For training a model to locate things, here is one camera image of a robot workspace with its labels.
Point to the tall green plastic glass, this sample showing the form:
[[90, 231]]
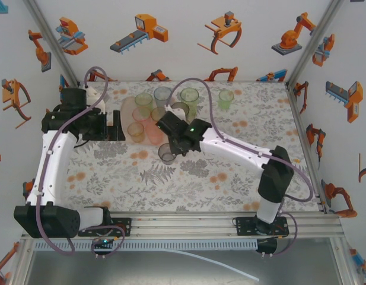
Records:
[[189, 99]]

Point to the small green plastic glass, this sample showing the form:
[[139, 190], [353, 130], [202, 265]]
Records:
[[226, 99]]

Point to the small grey plastic glass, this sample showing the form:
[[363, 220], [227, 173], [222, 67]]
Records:
[[166, 157]]

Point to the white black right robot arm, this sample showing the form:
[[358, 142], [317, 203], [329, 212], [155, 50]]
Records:
[[230, 148]]

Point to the blue plastic glass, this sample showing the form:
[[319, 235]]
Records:
[[162, 96]]

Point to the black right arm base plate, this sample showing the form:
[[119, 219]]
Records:
[[242, 228]]

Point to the aluminium side rail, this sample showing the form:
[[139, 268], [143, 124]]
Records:
[[293, 102]]

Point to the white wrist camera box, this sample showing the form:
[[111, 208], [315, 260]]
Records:
[[176, 112], [96, 99]]

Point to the tall grey plastic glass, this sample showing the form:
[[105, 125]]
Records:
[[184, 106]]

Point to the small pink plastic glass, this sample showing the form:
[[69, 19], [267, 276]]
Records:
[[141, 114]]

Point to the aluminium frame post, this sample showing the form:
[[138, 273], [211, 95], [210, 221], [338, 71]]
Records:
[[53, 44], [313, 44]]

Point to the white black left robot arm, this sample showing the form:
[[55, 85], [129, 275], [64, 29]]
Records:
[[52, 166]]

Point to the small orange plastic glass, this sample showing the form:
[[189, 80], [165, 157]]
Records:
[[157, 114]]

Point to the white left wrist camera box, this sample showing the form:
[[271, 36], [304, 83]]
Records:
[[96, 99]]

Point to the grey metal sheet panel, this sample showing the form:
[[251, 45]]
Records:
[[111, 270]]

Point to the aluminium front frame rail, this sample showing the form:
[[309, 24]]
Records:
[[185, 225]]

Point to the black right controller box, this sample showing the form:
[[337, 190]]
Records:
[[267, 246]]

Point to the pink plastic tray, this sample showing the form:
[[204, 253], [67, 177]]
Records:
[[128, 114]]

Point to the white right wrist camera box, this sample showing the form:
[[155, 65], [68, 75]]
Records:
[[176, 112]]

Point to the left controller board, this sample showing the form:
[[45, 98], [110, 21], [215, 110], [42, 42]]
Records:
[[104, 242]]

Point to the floral table mat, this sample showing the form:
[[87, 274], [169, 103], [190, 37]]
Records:
[[132, 193]]

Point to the small yellow plastic glass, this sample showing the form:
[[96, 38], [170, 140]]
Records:
[[136, 132]]

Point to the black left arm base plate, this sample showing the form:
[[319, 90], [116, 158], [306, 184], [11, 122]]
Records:
[[126, 228]]

